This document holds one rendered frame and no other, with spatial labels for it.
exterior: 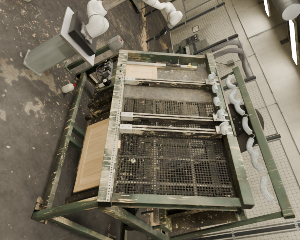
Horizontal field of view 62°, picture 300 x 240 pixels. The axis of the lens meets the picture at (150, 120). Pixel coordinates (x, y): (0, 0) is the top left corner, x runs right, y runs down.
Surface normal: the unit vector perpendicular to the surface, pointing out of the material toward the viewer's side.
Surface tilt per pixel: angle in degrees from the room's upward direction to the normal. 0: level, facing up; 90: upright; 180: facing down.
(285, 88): 90
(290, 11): 89
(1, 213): 0
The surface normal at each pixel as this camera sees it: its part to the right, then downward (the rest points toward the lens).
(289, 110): -0.48, -0.50
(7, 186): 0.88, -0.32
